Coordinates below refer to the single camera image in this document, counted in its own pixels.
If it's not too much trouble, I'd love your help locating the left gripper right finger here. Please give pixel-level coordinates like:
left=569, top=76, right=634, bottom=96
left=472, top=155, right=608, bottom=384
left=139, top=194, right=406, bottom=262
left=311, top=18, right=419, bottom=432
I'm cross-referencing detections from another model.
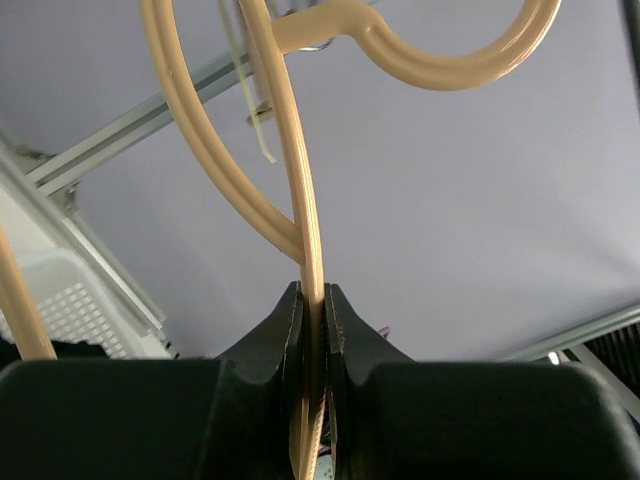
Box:
left=325, top=284, right=639, bottom=479

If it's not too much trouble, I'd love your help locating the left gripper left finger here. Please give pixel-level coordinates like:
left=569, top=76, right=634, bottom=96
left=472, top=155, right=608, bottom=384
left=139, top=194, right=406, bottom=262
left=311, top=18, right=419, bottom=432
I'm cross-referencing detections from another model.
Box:
left=1, top=283, right=304, bottom=479

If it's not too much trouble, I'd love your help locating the beige plastic hanger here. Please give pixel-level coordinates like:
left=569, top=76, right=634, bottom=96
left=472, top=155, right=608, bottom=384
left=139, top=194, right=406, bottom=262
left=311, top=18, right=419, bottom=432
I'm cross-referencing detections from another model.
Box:
left=1, top=1, right=560, bottom=479

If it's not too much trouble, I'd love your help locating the cream plastic hanger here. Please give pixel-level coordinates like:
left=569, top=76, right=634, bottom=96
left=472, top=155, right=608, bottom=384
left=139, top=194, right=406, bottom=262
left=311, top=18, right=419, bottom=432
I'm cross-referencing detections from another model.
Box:
left=217, top=1, right=276, bottom=164

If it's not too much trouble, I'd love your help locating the white plastic basket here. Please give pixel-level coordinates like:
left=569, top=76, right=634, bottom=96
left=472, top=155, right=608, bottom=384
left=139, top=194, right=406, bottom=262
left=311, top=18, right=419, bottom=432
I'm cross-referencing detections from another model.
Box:
left=17, top=248, right=171, bottom=359

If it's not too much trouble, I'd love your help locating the right aluminium frame post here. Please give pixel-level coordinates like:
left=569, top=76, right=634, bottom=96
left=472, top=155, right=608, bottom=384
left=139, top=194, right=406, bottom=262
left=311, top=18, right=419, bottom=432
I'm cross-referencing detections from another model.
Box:
left=1, top=139, right=171, bottom=359

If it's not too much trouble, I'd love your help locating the aluminium hanging rail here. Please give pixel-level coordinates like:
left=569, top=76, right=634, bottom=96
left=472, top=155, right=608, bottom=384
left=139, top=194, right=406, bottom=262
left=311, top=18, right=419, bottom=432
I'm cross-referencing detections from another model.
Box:
left=26, top=52, right=239, bottom=196

